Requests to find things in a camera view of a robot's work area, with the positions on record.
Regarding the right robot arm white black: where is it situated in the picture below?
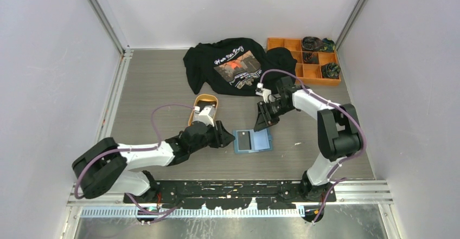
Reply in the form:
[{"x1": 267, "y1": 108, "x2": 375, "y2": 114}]
[{"x1": 254, "y1": 76, "x2": 364, "y2": 202}]

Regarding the green patterned sock lower right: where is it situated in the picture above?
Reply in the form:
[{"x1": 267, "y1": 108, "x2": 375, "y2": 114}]
[{"x1": 321, "y1": 62, "x2": 341, "y2": 79}]

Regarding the green rolled sock top right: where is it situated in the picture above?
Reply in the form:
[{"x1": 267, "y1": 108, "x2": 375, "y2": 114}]
[{"x1": 320, "y1": 38, "x2": 336, "y2": 53}]

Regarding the blue leather card holder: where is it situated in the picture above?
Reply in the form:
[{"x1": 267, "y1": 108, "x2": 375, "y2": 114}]
[{"x1": 233, "y1": 129, "x2": 273, "y2": 154}]

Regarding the orange wooden compartment tray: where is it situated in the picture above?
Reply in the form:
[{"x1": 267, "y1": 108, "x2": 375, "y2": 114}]
[{"x1": 266, "y1": 37, "x2": 342, "y2": 86}]

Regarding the dark rolled sock top left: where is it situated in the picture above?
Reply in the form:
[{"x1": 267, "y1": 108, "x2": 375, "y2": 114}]
[{"x1": 301, "y1": 36, "x2": 323, "y2": 51}]

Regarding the dark sock middle compartment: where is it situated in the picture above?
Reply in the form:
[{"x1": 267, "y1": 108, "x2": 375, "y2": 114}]
[{"x1": 302, "y1": 51, "x2": 319, "y2": 64}]

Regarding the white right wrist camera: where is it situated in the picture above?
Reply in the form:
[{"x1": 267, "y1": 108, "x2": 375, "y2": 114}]
[{"x1": 255, "y1": 82, "x2": 273, "y2": 103}]

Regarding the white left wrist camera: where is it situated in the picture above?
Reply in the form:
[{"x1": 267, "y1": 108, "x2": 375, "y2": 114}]
[{"x1": 191, "y1": 105, "x2": 216, "y2": 126}]

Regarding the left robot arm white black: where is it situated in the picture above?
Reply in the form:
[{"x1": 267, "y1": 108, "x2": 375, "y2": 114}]
[{"x1": 72, "y1": 121, "x2": 235, "y2": 203}]

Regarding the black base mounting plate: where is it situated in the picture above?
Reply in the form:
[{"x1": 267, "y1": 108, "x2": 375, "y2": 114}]
[{"x1": 134, "y1": 180, "x2": 336, "y2": 210}]

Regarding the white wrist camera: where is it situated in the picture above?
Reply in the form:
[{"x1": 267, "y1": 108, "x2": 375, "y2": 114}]
[
  {"x1": 191, "y1": 105, "x2": 216, "y2": 126},
  {"x1": 255, "y1": 82, "x2": 273, "y2": 103}
]

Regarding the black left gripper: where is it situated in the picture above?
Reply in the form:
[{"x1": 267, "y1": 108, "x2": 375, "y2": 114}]
[{"x1": 189, "y1": 120, "x2": 235, "y2": 154}]

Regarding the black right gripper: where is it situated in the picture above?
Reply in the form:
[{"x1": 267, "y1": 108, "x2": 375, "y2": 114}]
[{"x1": 254, "y1": 100, "x2": 293, "y2": 132}]

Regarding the yellow oval tray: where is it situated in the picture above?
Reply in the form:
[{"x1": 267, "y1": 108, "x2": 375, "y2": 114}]
[{"x1": 188, "y1": 94, "x2": 219, "y2": 126}]

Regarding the black printed t-shirt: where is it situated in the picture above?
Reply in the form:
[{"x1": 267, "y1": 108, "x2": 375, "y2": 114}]
[{"x1": 183, "y1": 37, "x2": 297, "y2": 96}]

